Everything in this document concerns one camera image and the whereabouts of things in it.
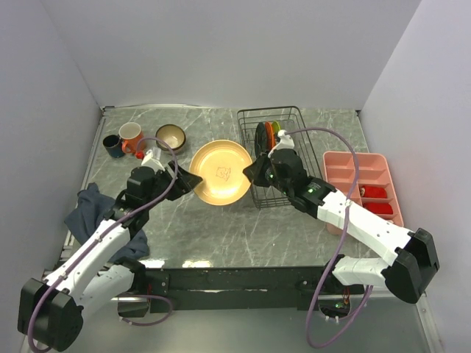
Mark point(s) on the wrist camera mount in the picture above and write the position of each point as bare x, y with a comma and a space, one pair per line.
283, 141
151, 159

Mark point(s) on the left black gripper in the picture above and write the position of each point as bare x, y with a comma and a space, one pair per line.
183, 184

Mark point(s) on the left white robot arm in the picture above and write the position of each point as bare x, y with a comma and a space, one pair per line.
52, 311

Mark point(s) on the blue cloth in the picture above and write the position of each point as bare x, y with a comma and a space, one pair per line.
84, 220

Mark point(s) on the beige plate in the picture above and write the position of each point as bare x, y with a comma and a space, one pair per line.
220, 164

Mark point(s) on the orange plate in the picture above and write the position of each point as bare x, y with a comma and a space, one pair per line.
271, 141

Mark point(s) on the red item in tray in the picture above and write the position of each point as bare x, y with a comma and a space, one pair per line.
373, 192
379, 208

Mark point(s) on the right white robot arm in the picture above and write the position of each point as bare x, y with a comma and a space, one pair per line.
406, 261

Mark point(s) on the dark brown patterned bowl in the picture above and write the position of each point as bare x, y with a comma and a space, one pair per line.
173, 136

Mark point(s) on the orange mug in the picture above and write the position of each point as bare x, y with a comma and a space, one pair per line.
131, 133

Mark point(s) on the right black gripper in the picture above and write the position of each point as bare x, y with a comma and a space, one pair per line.
255, 171

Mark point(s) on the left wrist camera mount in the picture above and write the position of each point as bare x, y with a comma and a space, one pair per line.
151, 159

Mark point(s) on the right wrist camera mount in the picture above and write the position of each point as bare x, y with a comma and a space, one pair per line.
283, 141

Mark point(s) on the black plate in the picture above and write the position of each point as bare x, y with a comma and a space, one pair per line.
260, 139

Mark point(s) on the green plate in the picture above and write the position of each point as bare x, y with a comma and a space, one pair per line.
276, 127

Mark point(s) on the black wire dish rack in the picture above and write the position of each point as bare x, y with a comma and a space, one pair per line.
248, 120

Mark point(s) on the pink divided tray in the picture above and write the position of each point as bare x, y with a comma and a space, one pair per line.
339, 171

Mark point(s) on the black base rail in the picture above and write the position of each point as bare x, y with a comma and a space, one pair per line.
222, 289

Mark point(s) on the dark blue mug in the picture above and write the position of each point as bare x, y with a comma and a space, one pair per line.
113, 146

